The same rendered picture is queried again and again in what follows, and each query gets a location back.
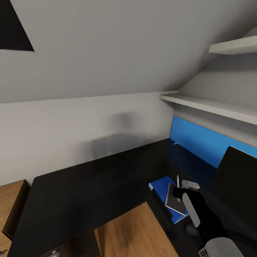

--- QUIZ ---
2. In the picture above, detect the notebook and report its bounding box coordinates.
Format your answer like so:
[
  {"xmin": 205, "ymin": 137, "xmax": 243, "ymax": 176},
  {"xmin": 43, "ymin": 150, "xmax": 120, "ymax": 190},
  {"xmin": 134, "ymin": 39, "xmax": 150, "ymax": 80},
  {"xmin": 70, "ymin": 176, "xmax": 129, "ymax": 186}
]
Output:
[{"xmin": 165, "ymin": 183, "xmax": 185, "ymax": 215}]

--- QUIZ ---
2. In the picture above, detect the mouse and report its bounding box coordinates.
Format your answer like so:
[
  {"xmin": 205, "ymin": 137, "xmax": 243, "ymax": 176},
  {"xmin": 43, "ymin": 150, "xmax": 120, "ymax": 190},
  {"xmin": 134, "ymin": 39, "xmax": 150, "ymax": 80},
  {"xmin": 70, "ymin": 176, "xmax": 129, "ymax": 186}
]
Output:
[{"xmin": 185, "ymin": 222, "xmax": 199, "ymax": 236}]

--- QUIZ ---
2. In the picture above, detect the monitor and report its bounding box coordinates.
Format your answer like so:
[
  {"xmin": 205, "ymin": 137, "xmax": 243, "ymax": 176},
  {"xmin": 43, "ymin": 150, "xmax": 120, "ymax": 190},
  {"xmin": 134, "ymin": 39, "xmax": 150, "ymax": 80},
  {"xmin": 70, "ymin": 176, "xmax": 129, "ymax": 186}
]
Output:
[{"xmin": 208, "ymin": 146, "xmax": 257, "ymax": 248}]

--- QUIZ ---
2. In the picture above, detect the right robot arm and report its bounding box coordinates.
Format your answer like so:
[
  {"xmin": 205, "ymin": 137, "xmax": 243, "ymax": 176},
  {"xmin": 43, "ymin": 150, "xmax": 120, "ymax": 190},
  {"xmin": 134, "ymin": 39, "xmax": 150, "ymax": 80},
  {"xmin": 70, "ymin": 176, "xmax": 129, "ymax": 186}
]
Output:
[{"xmin": 173, "ymin": 180, "xmax": 244, "ymax": 257}]

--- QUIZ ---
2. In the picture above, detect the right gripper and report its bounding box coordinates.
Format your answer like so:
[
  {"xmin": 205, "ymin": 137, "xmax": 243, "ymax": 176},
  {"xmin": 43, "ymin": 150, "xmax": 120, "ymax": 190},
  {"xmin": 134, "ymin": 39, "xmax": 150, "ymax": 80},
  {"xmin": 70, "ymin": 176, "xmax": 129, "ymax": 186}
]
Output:
[{"xmin": 173, "ymin": 186, "xmax": 186, "ymax": 200}]

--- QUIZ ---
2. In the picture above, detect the folder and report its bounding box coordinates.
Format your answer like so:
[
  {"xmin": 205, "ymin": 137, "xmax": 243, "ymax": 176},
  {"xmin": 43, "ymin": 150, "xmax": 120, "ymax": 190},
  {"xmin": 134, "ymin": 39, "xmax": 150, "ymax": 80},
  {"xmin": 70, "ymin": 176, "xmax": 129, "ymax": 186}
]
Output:
[{"xmin": 148, "ymin": 176, "xmax": 189, "ymax": 224}]

